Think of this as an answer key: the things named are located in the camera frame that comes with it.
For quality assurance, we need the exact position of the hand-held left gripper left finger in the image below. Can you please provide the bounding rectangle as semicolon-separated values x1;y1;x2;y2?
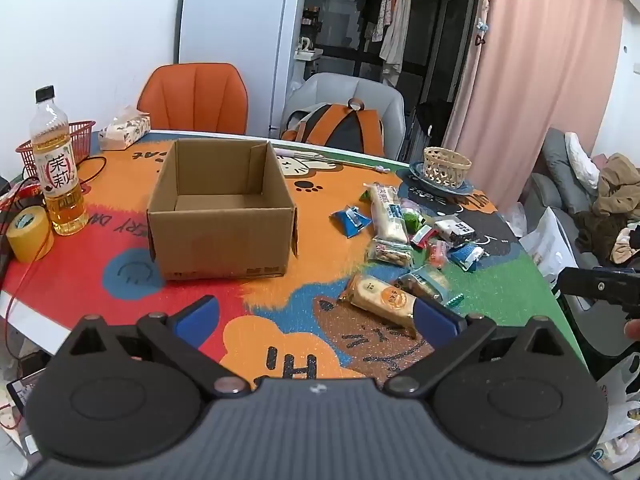
52;295;251;401

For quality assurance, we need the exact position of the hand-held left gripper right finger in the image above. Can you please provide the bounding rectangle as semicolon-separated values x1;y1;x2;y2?
384;299;581;401

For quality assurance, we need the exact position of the clear nut snack packet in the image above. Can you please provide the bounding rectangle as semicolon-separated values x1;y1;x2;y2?
366;238;415;267

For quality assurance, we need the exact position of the cardboard box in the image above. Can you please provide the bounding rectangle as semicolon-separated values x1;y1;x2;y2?
146;139;299;281

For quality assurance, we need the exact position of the clear packet blue label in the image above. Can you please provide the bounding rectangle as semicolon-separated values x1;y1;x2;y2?
397;264;451;303

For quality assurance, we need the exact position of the dark clothes pile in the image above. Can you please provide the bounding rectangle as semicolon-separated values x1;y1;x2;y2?
574;210;640;267

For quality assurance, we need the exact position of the yellow rice cracker packet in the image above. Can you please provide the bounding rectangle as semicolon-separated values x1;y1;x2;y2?
337;274;418;338

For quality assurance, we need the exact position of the white plastic bag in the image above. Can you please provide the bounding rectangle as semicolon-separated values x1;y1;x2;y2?
520;207;576;291
595;352;640;441

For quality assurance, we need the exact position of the blue white snack packet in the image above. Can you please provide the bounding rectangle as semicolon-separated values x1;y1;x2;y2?
447;242;488;272

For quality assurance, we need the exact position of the small red candy packet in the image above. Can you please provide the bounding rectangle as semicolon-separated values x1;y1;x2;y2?
410;224;440;250

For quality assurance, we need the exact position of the black white snack packet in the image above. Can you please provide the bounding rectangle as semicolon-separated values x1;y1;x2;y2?
434;215;477;247

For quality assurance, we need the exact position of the brown garment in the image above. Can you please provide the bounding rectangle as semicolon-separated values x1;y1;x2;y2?
592;154;640;221

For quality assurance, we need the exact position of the long white cracker packet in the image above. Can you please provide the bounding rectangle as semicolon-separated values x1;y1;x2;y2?
362;183;408;243

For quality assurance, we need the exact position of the cartoon cat table mat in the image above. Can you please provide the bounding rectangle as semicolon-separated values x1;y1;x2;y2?
0;130;598;391

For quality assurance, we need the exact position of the white garment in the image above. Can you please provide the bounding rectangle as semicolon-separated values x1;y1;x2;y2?
565;132;601;191

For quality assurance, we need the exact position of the grey sofa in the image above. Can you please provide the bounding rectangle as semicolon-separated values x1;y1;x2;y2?
530;127;640;281

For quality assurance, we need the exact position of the blue ceramic plate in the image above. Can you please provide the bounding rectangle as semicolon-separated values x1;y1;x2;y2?
409;160;476;196

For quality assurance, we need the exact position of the woven bamboo basket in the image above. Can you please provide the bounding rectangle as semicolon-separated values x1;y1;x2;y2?
423;146;472;190

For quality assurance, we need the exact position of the yellow tape roll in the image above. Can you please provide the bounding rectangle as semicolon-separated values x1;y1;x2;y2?
6;205;54;263

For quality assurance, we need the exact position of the floral tissue pack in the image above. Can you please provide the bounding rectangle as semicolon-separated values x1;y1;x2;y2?
98;105;152;152

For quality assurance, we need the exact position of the tea bottle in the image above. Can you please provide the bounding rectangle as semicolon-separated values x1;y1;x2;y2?
29;85;90;237

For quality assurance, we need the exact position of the orange grey backpack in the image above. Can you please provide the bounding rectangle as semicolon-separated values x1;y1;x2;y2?
280;97;386;158

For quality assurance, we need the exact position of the red plastic basket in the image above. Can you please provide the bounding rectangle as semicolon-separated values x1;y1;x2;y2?
16;120;97;181

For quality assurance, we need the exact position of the orange chair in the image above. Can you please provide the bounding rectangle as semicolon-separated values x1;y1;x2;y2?
136;62;249;136

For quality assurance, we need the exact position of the pink curtain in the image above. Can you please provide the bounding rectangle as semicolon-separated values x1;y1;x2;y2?
442;0;626;211

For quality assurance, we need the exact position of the grey chair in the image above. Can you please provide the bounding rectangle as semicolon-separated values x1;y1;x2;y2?
281;72;406;161

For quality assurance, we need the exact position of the white refrigerator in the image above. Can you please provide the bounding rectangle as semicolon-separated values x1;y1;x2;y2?
174;0;308;138

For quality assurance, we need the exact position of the white shelf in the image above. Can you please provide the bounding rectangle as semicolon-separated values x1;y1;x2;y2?
295;49;322;86

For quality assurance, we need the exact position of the hanging white shirt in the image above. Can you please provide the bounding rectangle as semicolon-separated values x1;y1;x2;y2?
379;0;414;87

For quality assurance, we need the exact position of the hanging floral garment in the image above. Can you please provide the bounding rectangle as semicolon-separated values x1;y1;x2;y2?
370;0;396;43

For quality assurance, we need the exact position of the purple-handled telescopic stick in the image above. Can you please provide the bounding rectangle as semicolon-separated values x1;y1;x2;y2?
274;148;390;172

